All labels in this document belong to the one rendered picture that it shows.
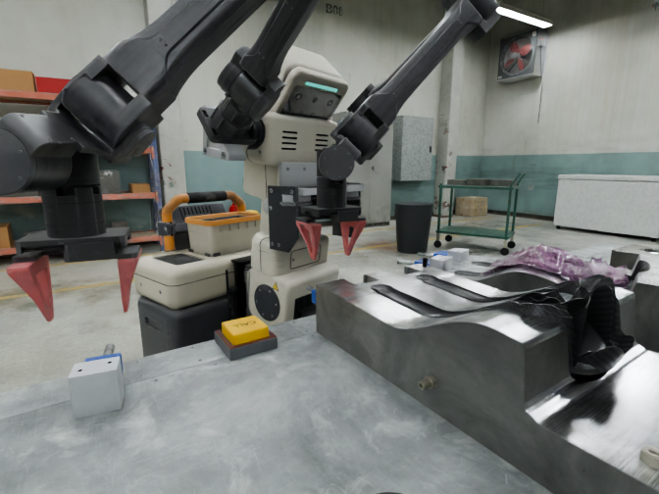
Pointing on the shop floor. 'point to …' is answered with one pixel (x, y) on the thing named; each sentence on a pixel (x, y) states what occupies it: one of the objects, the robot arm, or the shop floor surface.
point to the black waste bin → (413, 225)
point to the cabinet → (375, 180)
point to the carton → (471, 206)
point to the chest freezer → (609, 204)
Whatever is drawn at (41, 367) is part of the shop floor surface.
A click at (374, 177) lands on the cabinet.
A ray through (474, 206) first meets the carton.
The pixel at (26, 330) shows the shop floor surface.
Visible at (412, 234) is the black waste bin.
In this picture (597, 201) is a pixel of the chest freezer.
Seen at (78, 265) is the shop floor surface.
